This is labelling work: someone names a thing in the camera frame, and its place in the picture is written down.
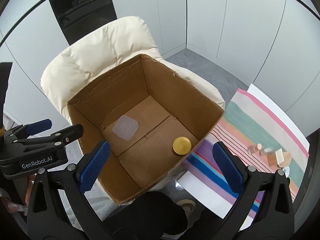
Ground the yellow round lid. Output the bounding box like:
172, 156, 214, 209
173, 137, 192, 155

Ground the brown cardboard box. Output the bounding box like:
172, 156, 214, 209
67, 53, 225, 205

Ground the person's black clothing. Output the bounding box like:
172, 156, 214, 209
110, 191, 188, 240

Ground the black wall screen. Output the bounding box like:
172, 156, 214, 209
43, 0, 117, 46

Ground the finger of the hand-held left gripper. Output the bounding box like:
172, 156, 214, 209
14, 123, 84, 151
3, 119, 53, 141

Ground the cream padded chair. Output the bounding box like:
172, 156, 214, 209
41, 16, 226, 200

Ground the striped pastel cloth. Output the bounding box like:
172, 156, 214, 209
184, 88, 309, 220

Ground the wooden oval piece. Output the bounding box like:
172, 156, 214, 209
275, 149, 292, 168

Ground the clear bottle wooden cap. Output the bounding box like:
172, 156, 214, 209
261, 148, 281, 167

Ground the translucent square plastic lid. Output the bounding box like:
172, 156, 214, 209
112, 115, 140, 140

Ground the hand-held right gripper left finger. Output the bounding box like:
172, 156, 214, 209
26, 140, 112, 240

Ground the person's left hand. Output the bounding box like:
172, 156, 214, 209
0, 174, 35, 217

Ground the beige ring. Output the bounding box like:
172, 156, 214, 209
176, 199, 195, 209

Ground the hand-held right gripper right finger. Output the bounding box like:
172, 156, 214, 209
212, 141, 295, 240

